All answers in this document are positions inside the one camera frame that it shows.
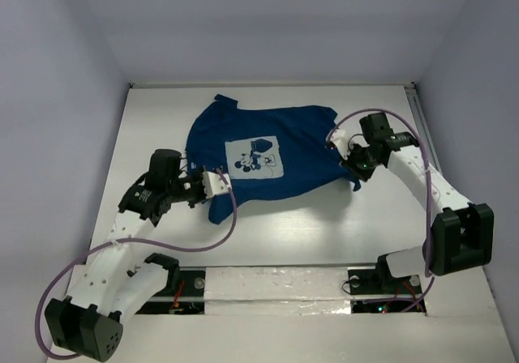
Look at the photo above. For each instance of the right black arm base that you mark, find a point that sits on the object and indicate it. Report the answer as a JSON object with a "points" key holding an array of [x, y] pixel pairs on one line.
{"points": [[370, 294]]}

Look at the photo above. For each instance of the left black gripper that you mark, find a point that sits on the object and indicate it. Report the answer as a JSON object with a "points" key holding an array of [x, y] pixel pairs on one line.
{"points": [[195, 193]]}

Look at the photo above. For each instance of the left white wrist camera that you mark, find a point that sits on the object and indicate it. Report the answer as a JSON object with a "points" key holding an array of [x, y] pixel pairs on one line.
{"points": [[215, 184]]}

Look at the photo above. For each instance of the aluminium rail at table edge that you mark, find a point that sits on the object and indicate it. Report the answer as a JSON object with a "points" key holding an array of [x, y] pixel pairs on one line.
{"points": [[438, 168]]}

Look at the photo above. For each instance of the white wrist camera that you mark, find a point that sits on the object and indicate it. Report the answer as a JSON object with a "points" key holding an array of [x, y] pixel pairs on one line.
{"points": [[215, 184], [339, 140]]}

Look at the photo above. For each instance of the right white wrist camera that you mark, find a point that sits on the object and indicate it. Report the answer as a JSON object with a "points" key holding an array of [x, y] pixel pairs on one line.
{"points": [[339, 140]]}

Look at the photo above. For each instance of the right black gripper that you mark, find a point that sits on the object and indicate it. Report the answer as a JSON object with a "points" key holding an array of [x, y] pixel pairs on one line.
{"points": [[354, 172]]}

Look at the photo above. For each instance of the blue mickey mouse t-shirt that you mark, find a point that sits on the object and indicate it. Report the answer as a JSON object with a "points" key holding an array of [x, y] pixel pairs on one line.
{"points": [[269, 154]]}

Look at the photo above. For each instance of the silver foil tape strip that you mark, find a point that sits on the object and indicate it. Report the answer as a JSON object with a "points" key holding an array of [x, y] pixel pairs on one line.
{"points": [[284, 291]]}

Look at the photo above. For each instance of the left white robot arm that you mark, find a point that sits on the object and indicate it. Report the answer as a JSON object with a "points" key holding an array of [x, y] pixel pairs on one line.
{"points": [[89, 321]]}

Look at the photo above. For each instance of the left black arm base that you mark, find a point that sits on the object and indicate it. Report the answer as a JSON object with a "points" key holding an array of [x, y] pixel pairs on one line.
{"points": [[189, 299]]}

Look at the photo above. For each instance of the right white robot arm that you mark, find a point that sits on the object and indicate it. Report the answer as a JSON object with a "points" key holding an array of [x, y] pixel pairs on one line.
{"points": [[459, 233]]}

